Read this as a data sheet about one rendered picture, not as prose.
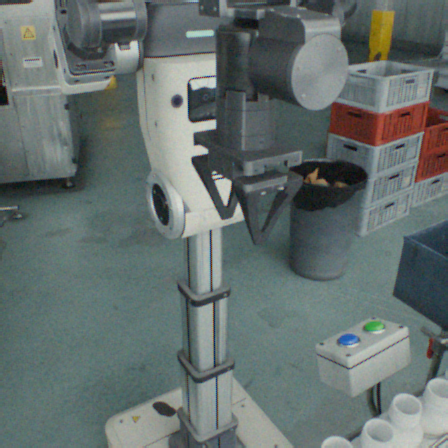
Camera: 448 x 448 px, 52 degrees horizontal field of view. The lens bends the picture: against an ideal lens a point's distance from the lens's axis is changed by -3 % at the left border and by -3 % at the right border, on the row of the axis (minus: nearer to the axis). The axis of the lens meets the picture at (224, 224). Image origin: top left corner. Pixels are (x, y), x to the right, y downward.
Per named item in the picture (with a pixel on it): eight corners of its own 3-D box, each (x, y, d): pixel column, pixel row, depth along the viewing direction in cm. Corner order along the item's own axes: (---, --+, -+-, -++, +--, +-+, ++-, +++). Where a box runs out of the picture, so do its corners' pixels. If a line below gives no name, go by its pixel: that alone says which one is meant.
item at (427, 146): (421, 156, 348) (426, 128, 338) (378, 141, 378) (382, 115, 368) (464, 143, 379) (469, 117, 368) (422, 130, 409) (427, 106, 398)
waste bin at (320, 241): (314, 295, 270) (325, 193, 240) (267, 259, 304) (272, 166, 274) (369, 272, 291) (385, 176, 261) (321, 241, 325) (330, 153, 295)
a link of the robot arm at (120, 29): (108, 8, 76) (77, 11, 74) (125, -25, 67) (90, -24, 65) (123, 60, 77) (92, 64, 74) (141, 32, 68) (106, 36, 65)
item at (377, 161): (371, 180, 307) (375, 148, 297) (323, 162, 335) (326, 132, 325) (419, 160, 341) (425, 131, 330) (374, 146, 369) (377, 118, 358)
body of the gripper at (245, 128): (246, 182, 41) (248, 98, 38) (191, 149, 49) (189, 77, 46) (303, 169, 44) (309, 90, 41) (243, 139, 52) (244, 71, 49)
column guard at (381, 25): (377, 65, 980) (384, 11, 929) (364, 62, 1010) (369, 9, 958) (390, 64, 999) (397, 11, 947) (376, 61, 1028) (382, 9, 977)
